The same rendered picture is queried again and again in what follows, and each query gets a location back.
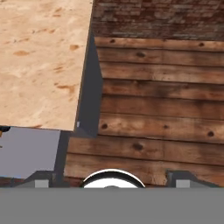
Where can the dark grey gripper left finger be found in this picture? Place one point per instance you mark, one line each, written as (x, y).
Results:
(40, 178)

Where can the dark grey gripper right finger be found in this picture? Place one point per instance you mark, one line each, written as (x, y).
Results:
(182, 178)

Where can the dark grey counter cabinet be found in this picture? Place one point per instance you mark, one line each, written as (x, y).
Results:
(91, 96)

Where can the pale grey cabinet door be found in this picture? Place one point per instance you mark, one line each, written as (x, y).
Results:
(27, 153)

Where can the white and black round object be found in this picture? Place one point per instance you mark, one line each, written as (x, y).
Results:
(112, 178)

